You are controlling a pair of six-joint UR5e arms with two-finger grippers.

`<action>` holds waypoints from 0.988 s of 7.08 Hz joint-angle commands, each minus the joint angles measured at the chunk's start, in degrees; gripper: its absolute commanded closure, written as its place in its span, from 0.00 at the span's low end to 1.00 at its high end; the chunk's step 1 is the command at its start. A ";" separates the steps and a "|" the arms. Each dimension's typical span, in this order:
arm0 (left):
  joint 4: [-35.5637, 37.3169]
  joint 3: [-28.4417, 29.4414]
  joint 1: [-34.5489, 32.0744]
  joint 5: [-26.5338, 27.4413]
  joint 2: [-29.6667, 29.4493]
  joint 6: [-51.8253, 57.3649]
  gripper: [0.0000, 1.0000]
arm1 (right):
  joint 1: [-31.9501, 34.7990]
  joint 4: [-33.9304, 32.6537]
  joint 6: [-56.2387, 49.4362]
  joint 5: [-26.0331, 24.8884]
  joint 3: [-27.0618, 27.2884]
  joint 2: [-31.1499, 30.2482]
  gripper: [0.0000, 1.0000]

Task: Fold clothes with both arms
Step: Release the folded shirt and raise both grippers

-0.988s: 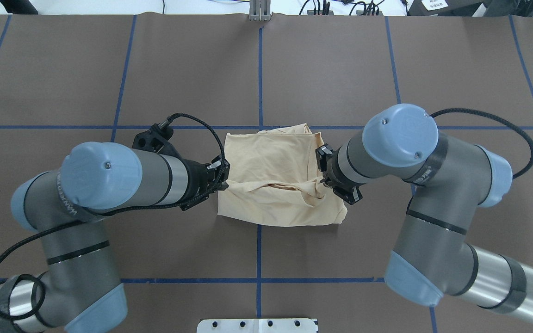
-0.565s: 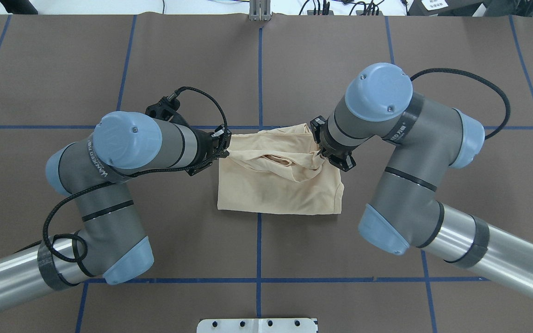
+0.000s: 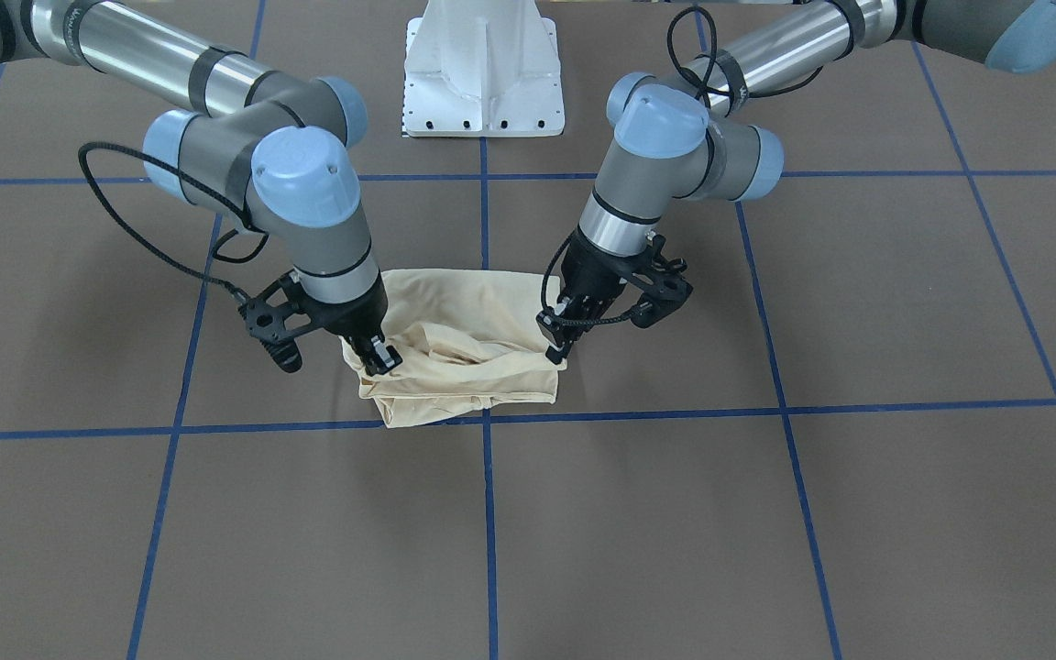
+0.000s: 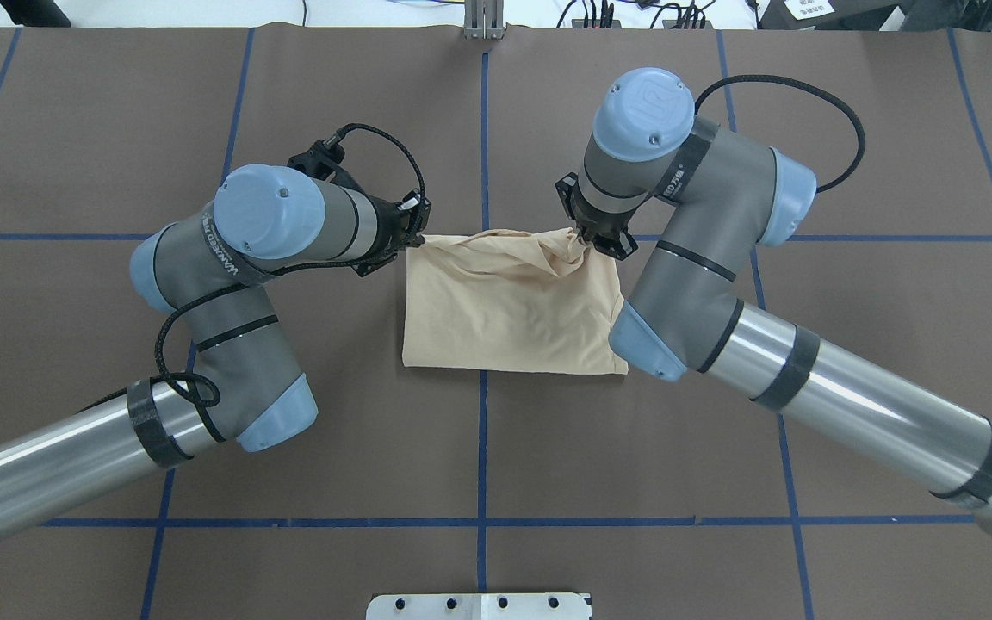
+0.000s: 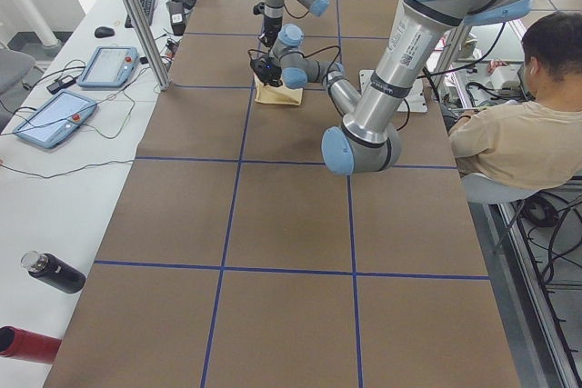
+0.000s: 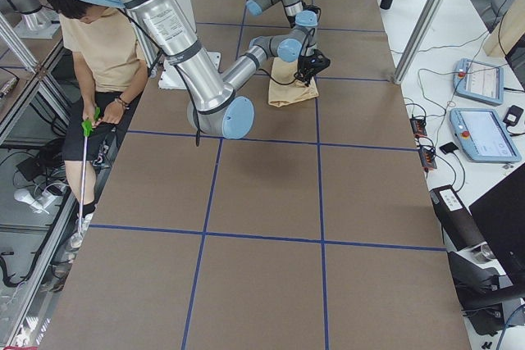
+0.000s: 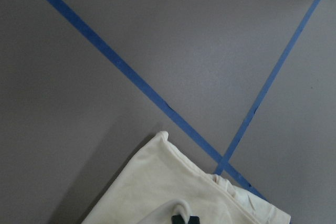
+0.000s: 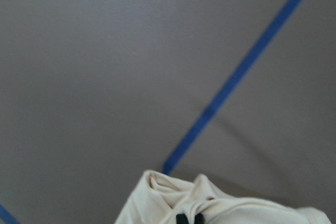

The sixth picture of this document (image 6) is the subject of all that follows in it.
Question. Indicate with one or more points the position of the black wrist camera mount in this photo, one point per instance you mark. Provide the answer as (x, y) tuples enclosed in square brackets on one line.
[(315, 63)]

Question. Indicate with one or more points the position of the orange terminal box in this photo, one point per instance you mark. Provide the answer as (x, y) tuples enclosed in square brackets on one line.
[(427, 158), (418, 126)]

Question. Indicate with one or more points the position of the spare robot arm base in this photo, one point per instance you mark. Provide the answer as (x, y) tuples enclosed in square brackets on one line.
[(37, 21)]

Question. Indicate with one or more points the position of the near blue teach pendant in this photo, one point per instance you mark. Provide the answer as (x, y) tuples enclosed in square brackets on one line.
[(482, 136)]

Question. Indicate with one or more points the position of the far blue teach pendant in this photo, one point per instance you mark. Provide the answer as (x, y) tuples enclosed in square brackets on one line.
[(479, 81)]

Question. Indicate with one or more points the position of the green handled grabber stick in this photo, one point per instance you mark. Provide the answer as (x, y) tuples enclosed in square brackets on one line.
[(87, 128)]

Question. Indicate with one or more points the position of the black monitor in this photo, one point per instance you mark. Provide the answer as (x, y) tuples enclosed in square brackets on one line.
[(499, 216)]

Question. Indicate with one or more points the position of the aluminium frame post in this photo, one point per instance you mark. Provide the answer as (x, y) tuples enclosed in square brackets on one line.
[(420, 30)]

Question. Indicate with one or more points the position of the person in beige shirt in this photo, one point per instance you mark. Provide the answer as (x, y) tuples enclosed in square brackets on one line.
[(111, 71)]

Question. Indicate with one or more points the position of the beige long-sleeve printed shirt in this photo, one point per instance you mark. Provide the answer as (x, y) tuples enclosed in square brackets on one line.
[(284, 89)]

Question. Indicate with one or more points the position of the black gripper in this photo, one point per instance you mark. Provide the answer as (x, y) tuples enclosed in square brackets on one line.
[(305, 65)]

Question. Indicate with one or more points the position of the far orange terminal box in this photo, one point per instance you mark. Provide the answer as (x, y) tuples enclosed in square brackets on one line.
[(418, 126)]

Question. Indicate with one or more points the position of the blue teach pendant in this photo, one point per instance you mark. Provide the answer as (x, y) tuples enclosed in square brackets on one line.
[(482, 136), (479, 81)]

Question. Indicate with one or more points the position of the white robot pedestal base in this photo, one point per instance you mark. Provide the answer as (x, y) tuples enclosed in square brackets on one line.
[(190, 65)]

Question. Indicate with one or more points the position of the near orange terminal box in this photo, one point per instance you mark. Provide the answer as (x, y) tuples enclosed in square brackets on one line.
[(427, 158)]

